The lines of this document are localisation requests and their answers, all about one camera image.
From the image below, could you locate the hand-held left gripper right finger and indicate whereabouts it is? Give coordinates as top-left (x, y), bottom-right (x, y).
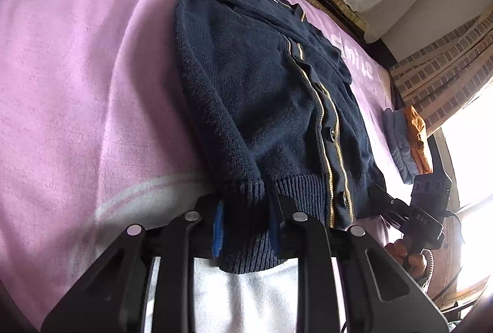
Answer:
top-left (267, 192), bottom-right (449, 333)

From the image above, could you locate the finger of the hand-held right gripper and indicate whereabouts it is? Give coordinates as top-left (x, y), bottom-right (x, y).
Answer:
top-left (370, 185), bottom-right (413, 231)

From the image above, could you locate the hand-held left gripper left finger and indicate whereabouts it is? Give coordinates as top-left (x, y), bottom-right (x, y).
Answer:
top-left (40, 194), bottom-right (226, 333)

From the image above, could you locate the navy knitted cardigan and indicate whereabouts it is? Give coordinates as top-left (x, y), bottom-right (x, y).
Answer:
top-left (175, 0), bottom-right (388, 274)

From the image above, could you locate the person's right hand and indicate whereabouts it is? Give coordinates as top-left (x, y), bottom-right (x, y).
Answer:
top-left (384, 238), bottom-right (434, 278)

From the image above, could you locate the folded grey cloth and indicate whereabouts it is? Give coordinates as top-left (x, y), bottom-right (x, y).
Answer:
top-left (382, 108), bottom-right (418, 183)

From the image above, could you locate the bright window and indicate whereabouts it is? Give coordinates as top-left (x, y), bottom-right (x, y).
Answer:
top-left (439, 98), bottom-right (493, 226)

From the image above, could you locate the folded orange cloth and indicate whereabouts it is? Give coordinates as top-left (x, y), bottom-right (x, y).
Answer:
top-left (402, 106), bottom-right (435, 174)

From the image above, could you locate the beige checked curtain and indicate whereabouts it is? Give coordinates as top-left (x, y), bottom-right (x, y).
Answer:
top-left (389, 4), bottom-right (493, 133)

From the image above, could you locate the purple printed blanket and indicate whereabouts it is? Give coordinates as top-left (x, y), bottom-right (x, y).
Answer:
top-left (0, 0), bottom-right (409, 333)

